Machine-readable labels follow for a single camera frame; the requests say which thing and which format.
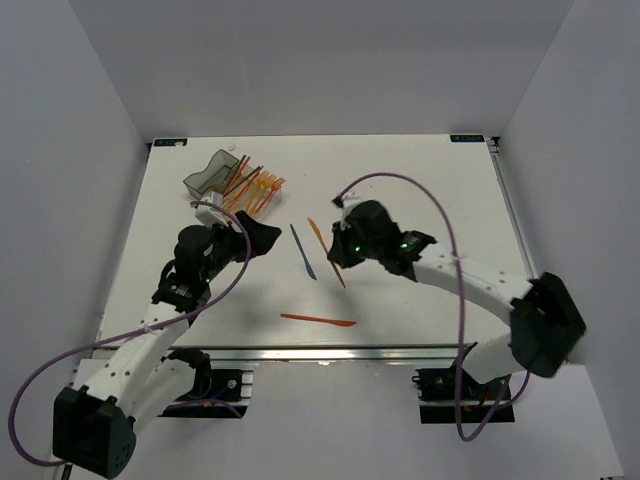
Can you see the aluminium table rail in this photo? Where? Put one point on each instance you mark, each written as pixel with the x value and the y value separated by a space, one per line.
pixel 402 353

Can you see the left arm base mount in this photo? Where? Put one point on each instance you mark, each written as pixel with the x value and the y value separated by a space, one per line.
pixel 219 391

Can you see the red plastic chopstick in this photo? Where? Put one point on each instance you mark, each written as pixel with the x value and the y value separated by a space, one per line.
pixel 237 172
pixel 229 196

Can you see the right blue corner sticker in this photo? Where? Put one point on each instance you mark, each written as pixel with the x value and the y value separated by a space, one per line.
pixel 466 138

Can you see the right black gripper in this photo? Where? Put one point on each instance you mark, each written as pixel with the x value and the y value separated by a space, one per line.
pixel 337 251

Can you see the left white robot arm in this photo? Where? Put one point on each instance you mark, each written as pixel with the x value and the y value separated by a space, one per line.
pixel 95 426

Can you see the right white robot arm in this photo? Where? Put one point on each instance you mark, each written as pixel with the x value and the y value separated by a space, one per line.
pixel 544 323

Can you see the red plastic knife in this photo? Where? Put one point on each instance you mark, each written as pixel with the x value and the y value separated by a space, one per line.
pixel 335 322

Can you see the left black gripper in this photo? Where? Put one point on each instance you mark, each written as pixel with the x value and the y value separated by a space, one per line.
pixel 262 237

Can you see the red plastic fork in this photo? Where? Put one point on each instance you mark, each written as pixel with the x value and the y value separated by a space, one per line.
pixel 273 188

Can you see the grey smoked container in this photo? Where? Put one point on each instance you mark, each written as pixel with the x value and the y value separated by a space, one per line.
pixel 215 177

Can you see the orange plastic fork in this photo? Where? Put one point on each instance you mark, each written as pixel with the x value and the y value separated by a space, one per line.
pixel 260 183
pixel 266 189

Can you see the left blue corner sticker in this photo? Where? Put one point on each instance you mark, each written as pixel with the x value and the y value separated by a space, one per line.
pixel 169 142

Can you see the clear container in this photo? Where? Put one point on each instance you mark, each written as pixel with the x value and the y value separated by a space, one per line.
pixel 267 185

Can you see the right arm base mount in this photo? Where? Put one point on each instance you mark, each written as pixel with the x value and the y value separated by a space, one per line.
pixel 435 388

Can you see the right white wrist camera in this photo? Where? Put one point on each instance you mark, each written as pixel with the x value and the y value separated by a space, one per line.
pixel 346 202

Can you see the blue corner sticker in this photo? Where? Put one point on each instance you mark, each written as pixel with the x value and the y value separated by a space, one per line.
pixel 169 142
pixel 466 138

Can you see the blue plastic knife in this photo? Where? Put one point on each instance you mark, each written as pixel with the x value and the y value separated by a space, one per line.
pixel 307 264

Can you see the orange plastic knife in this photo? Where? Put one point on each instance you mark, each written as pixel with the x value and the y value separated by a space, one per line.
pixel 318 234

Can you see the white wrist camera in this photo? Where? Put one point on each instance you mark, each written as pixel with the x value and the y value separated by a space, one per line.
pixel 204 211
pixel 346 202

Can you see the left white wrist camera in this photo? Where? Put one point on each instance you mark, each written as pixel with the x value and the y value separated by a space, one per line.
pixel 204 211

